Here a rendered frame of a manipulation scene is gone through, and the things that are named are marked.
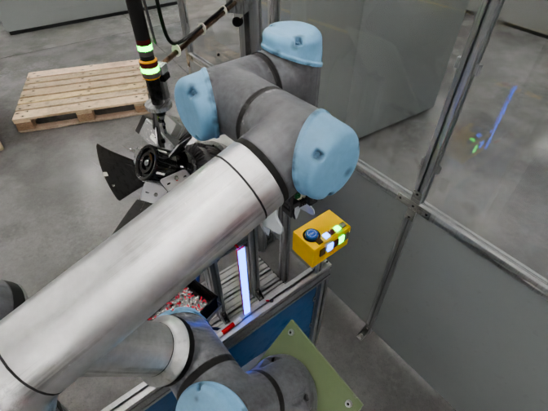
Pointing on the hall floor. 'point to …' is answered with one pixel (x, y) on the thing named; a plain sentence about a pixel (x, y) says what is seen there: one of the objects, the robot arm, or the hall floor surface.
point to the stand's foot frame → (233, 307)
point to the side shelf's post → (284, 245)
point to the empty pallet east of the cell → (81, 95)
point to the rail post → (319, 311)
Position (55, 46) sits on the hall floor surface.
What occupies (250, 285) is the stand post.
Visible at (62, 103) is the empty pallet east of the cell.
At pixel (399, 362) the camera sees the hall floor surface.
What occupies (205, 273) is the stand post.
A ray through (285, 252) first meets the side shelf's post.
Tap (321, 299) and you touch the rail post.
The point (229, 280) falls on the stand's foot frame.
